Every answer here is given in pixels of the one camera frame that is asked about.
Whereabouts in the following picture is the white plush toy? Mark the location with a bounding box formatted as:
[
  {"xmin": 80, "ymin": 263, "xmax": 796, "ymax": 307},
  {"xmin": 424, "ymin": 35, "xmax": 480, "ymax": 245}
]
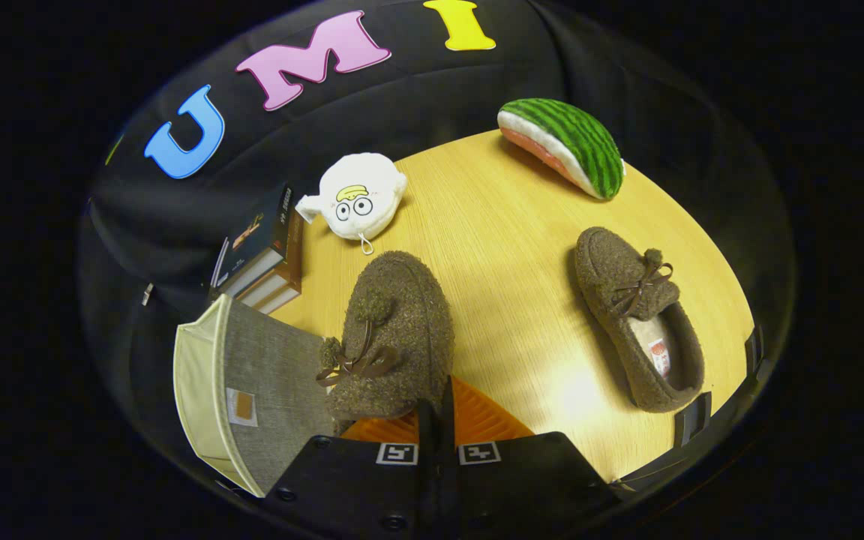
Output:
[{"xmin": 295, "ymin": 152, "xmax": 408, "ymax": 256}]

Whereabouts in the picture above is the brown book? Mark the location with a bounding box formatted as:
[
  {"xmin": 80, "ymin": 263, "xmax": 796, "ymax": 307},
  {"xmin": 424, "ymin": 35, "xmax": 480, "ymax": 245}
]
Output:
[{"xmin": 241, "ymin": 214, "xmax": 305, "ymax": 316}]

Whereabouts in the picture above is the grey fabric storage box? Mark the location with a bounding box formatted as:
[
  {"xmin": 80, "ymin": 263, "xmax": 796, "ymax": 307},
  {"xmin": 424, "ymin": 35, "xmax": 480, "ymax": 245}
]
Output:
[{"xmin": 173, "ymin": 294, "xmax": 339, "ymax": 498}]

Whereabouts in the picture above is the watermelon slice plush toy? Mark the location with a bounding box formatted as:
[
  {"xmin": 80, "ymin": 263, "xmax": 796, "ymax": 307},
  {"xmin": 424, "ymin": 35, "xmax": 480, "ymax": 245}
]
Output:
[{"xmin": 497, "ymin": 97, "xmax": 626, "ymax": 201}]

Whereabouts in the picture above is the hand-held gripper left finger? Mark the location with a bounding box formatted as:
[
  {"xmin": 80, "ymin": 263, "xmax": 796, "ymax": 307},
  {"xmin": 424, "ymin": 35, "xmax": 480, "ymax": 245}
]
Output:
[{"xmin": 263, "ymin": 400, "xmax": 437, "ymax": 540}]

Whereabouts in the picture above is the black edge bracket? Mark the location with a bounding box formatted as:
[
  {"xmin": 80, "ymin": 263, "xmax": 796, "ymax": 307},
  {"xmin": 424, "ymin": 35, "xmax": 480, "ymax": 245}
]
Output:
[
  {"xmin": 744, "ymin": 326, "xmax": 766, "ymax": 377},
  {"xmin": 674, "ymin": 391, "xmax": 713, "ymax": 449}
]

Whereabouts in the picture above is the dark hardcover book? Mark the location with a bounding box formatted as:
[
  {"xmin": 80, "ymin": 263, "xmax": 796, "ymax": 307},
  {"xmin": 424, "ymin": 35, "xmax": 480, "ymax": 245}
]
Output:
[{"xmin": 211, "ymin": 186, "xmax": 298, "ymax": 297}]

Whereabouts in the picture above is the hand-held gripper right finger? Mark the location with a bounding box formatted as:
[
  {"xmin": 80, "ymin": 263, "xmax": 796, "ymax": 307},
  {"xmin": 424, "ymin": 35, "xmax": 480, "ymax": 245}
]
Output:
[{"xmin": 438, "ymin": 375, "xmax": 620, "ymax": 539}]

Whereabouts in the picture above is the brown fuzzy slipper shoe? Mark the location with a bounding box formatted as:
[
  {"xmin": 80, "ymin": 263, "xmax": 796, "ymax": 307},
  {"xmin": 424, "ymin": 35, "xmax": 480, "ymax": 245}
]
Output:
[
  {"xmin": 573, "ymin": 226, "xmax": 705, "ymax": 413},
  {"xmin": 316, "ymin": 250, "xmax": 455, "ymax": 422}
]

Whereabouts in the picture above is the black backdrop cloth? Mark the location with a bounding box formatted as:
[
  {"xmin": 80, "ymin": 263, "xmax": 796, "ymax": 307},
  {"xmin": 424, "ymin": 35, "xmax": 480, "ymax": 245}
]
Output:
[{"xmin": 79, "ymin": 0, "xmax": 797, "ymax": 481}]

